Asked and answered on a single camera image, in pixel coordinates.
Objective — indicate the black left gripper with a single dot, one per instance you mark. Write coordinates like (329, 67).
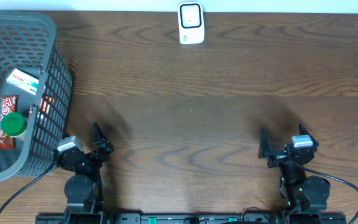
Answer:
(99, 140)

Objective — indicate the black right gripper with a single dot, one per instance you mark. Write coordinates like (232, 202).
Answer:
(265, 149)

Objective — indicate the orange Kleenex tissue pack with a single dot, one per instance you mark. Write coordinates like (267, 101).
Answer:
(45, 106)

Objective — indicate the green lid white jar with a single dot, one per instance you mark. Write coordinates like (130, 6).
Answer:
(14, 124)

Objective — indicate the white Panadol medicine box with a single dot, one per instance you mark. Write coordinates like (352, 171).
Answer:
(23, 81)

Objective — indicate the red Toto chocolate bar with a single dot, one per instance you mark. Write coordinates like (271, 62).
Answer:
(8, 105)

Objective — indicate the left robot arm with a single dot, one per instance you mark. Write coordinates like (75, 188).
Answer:
(84, 191)

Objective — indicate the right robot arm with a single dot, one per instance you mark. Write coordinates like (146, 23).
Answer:
(307, 195)

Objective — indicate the white barcode scanner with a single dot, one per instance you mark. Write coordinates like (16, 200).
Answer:
(191, 23)

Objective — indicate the grey plastic mesh basket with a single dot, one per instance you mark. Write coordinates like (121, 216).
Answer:
(27, 42)

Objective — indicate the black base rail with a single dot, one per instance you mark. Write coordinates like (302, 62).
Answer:
(136, 218)

